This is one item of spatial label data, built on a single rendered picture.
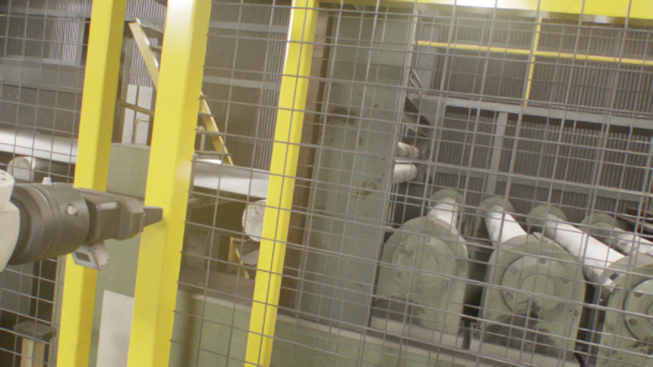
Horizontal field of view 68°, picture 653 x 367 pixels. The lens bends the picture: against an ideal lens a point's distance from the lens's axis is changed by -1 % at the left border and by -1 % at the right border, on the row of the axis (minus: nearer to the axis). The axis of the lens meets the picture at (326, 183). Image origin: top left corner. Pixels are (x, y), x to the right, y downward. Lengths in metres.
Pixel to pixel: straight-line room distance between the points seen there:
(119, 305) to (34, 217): 1.42
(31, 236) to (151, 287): 0.29
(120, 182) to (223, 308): 0.60
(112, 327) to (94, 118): 1.05
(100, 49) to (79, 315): 0.59
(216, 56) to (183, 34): 11.48
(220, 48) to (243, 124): 1.90
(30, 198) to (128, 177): 1.33
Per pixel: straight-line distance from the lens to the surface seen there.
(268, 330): 1.23
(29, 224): 0.59
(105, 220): 0.66
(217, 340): 1.81
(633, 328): 1.66
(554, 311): 1.61
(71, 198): 0.63
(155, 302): 0.84
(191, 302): 1.82
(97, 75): 1.17
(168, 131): 0.80
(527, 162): 10.63
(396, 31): 1.55
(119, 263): 1.96
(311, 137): 1.57
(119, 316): 2.00
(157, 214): 0.73
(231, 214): 4.00
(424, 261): 1.54
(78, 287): 1.23
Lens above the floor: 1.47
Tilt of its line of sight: 5 degrees down
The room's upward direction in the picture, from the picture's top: 8 degrees clockwise
